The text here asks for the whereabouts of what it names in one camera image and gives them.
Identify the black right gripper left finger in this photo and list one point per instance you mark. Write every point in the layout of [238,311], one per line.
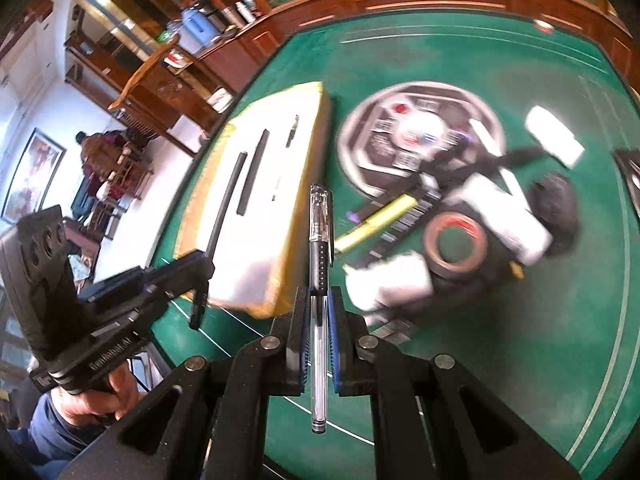
[272,365]

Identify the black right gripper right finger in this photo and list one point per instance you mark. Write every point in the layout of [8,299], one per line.
[413,429]

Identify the white pill bottle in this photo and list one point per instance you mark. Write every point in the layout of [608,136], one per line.
[388,283]

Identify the clear black gel pen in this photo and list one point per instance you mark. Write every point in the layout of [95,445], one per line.
[320,260]

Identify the yellow black utility knife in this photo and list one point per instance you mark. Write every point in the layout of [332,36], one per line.
[376,222]

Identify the black tape roll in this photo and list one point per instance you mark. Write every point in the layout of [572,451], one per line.
[455,246]

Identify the black round fan part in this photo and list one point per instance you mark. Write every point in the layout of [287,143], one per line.
[553,200]

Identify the white pen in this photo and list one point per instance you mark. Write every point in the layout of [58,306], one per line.
[492,146]

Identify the white plastic cup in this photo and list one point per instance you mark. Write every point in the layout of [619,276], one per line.
[554,136]

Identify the blue sleeved left forearm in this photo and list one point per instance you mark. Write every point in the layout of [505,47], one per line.
[49,443]

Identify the person's left hand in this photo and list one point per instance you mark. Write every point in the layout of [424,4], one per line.
[89,407]

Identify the yellow cardboard tray box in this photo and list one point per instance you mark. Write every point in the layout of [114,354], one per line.
[260,257]

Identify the seated person in brown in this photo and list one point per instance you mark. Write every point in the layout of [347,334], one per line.
[113,165]

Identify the wooden chair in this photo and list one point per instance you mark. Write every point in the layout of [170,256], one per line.
[164,76]

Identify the round mahjong table control panel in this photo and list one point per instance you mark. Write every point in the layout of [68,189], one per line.
[388,134]

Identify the blue water jug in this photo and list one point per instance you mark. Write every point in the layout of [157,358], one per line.
[196,31]

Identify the small red white token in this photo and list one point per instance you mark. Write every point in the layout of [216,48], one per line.
[543,26]

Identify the framed wall painting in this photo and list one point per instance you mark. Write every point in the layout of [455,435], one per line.
[32,177]

